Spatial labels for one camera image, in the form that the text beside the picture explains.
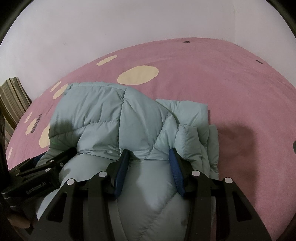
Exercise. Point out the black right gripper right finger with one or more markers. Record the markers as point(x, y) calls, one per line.
point(236, 219)

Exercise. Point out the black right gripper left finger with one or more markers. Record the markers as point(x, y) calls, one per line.
point(79, 211)

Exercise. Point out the light blue puffer jacket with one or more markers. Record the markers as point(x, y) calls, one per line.
point(102, 119)

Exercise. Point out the pink bedspread with cream dots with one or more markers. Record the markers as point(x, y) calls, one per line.
point(252, 105)

